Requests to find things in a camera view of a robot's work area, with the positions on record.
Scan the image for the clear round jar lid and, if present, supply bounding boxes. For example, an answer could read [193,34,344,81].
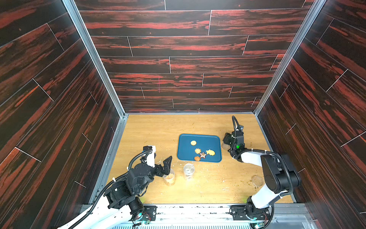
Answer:
[251,175,265,189]

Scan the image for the clear plastic cookie jar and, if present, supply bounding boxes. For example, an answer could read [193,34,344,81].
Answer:
[221,143,231,150]

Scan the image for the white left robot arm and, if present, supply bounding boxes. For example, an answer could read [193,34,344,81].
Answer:
[61,146,173,229]

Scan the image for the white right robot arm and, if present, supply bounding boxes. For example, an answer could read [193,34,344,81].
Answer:
[223,116,302,228]

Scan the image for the clear jar with yellow snacks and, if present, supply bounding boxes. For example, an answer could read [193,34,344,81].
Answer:
[163,169,175,186]

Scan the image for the clear empty plastic jar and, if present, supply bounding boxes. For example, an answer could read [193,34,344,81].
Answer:
[183,163,195,180]

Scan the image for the blue plastic tray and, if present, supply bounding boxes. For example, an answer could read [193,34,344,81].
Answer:
[177,134,222,163]

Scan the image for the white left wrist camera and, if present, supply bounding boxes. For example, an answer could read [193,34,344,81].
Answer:
[142,146,156,168]

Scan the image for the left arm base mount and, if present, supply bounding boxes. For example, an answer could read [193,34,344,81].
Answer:
[128,197,157,225]

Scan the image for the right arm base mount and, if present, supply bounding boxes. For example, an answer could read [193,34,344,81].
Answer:
[229,196,274,229]

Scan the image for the aluminium corner post right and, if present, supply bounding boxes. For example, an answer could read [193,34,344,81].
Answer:
[254,0,326,117]

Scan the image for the aluminium corner post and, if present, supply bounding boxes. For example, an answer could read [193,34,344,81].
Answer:
[254,0,326,117]
[62,0,128,118]

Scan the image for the aluminium corner post left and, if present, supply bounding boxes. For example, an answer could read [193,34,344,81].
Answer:
[62,0,128,118]

